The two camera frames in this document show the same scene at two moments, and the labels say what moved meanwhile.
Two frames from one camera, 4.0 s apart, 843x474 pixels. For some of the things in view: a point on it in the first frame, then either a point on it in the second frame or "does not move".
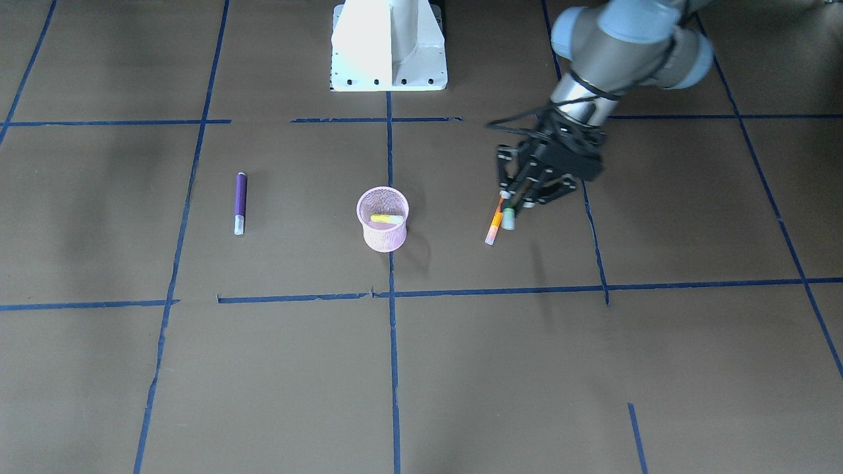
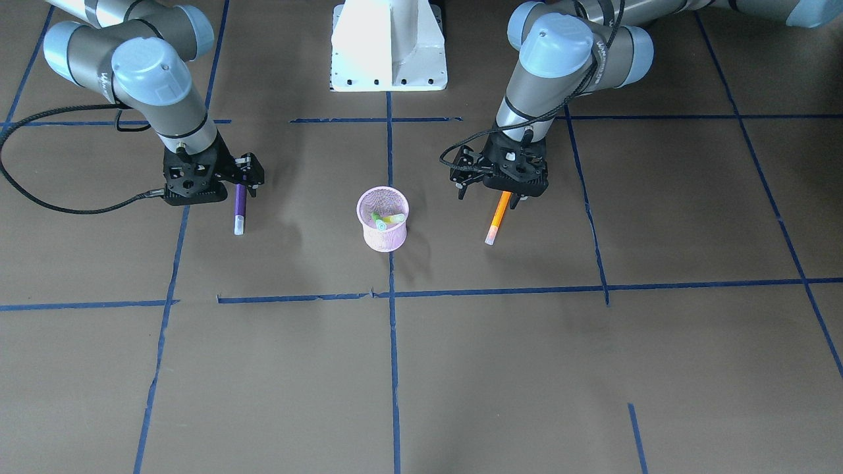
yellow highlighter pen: [387, 218] does not move
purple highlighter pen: [241, 196] does not move
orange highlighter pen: [495, 223] does not move
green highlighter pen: [508, 213] -> [381, 222]
